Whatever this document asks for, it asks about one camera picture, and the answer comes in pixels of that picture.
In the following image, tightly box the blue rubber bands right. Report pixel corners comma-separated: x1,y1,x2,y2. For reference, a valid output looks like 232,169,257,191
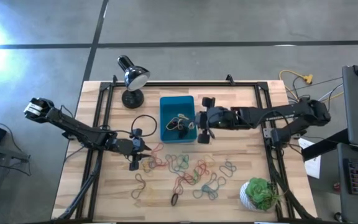
193,185,219,200

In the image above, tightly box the grey side desk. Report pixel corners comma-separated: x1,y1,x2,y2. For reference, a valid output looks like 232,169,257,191
337,142,358,224

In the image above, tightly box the pale tan rubber band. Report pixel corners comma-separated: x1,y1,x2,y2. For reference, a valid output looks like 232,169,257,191
144,185,155,200

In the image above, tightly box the white grey cable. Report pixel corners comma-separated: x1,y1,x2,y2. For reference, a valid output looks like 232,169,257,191
317,83,344,103

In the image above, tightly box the blue plastic bin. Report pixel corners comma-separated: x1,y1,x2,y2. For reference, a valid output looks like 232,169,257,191
159,95,198,144

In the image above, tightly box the black desk lamp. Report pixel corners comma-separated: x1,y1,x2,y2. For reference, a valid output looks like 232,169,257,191
117,55,151,110

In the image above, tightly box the green succulent in white pot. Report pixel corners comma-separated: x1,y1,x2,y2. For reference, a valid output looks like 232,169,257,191
239,177,281,213

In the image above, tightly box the white paper sheet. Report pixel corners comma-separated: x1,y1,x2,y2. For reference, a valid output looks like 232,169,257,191
298,138,322,180

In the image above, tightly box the yellow extension cable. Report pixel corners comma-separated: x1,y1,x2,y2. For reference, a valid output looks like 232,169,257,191
278,70,344,106

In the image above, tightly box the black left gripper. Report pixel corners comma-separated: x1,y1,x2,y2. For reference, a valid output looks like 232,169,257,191
113,128,152,171

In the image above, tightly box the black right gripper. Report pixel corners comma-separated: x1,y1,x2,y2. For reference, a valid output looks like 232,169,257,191
195,96,239,144

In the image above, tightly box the black diagonal bar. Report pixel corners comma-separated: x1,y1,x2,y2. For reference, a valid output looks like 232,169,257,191
301,129,351,161

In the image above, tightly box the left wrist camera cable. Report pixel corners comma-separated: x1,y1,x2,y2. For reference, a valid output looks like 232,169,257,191
131,114,158,138

